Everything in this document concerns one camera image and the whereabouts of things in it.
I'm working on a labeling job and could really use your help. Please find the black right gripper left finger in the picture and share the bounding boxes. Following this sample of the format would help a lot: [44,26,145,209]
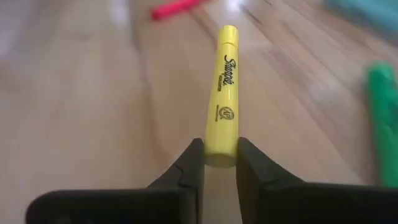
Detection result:
[25,138,206,224]

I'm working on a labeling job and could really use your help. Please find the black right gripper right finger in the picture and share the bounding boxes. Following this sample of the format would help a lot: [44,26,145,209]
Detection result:
[235,136,398,224]

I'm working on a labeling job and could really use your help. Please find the green highlighter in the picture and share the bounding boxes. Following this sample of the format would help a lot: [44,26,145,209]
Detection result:
[364,61,398,189]

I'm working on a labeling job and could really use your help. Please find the yellow Sharpie highlighter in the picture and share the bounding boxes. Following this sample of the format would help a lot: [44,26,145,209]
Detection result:
[204,24,240,169]

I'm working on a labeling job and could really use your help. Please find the pink highlighter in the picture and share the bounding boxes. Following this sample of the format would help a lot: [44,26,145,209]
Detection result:
[150,0,212,22]

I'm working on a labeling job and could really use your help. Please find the thick teal marker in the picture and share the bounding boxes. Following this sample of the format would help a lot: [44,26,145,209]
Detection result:
[323,0,398,34]

